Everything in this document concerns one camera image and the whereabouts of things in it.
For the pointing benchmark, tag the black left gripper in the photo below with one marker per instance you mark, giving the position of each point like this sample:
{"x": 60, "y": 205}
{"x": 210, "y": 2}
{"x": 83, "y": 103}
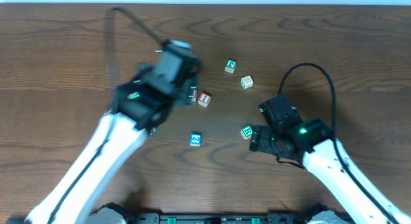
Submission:
{"x": 188, "y": 90}

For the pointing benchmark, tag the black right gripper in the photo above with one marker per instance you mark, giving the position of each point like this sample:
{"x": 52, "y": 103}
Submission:
{"x": 261, "y": 138}

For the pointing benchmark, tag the red letter A block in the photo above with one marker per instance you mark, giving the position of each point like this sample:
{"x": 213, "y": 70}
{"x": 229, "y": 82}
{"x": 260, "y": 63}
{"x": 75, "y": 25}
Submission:
{"x": 194, "y": 96}

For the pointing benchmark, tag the red letter I block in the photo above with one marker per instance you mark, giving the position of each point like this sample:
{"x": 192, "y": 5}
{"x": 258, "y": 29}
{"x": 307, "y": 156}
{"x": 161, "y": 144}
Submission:
{"x": 204, "y": 99}

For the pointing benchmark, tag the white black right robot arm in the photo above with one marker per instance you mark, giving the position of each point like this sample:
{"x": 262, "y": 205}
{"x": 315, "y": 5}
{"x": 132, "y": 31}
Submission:
{"x": 309, "y": 145}

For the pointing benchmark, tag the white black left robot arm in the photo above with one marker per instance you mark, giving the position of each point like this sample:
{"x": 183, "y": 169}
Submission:
{"x": 138, "y": 108}

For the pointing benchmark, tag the green letter R block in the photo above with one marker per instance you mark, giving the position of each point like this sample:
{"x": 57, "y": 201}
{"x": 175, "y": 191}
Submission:
{"x": 246, "y": 132}

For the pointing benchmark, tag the green letter P block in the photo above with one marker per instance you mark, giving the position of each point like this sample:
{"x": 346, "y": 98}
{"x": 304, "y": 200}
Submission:
{"x": 230, "y": 66}

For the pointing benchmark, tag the blue number 2 block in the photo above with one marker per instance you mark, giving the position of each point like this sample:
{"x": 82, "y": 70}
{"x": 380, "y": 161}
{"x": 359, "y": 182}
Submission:
{"x": 195, "y": 139}

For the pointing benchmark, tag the wooden block blue side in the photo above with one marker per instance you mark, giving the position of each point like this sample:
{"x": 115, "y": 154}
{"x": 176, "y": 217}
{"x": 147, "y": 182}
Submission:
{"x": 152, "y": 131}

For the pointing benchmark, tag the plain wooden patterned block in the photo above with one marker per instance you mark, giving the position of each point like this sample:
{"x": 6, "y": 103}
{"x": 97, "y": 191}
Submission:
{"x": 246, "y": 82}

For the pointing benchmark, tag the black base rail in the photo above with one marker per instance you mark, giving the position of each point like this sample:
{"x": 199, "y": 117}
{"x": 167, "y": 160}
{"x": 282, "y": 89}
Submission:
{"x": 272, "y": 217}

